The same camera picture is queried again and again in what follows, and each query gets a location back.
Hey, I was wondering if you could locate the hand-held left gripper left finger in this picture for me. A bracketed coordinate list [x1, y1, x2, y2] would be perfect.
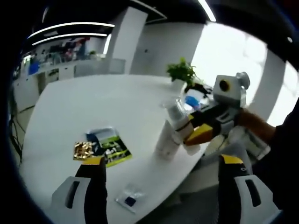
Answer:
[51, 156, 108, 224]

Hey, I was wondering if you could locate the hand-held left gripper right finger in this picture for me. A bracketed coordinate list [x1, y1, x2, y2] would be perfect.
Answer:
[217, 154, 283, 224]

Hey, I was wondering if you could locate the white slim skincare bottle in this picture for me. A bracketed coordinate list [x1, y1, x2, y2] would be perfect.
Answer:
[166, 103, 195, 146]

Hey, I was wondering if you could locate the white skincare tube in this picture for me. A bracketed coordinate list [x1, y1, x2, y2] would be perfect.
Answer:
[155, 118, 182, 161]

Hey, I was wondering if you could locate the gold foil skincare sachet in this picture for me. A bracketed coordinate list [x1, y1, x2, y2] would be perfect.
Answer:
[72, 140, 93, 162]

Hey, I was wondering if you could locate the green black skincare sachet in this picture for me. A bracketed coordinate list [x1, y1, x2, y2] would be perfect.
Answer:
[99, 136, 134, 169]

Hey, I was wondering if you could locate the blue storage bin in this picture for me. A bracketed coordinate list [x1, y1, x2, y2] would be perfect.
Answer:
[27, 62, 40, 76]

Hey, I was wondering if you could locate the blue plastic packet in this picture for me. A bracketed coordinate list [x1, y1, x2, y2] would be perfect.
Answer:
[184, 94, 202, 111]

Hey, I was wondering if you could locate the grey mesh office chair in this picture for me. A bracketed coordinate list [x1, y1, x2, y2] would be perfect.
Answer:
[177, 127, 273, 224]

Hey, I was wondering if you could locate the small clear plastic bag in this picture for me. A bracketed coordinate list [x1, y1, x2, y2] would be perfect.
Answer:
[114, 182, 147, 215]

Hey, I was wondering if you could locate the white plant pot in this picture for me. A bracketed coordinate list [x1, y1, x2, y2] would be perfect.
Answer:
[171, 78, 188, 89]

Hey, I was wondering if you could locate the green potted plant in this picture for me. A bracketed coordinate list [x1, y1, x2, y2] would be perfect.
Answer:
[165, 56, 204, 87]

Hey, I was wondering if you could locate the white mesh chair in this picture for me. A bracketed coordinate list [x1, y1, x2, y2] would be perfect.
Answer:
[74, 63, 108, 77]
[107, 59, 126, 75]

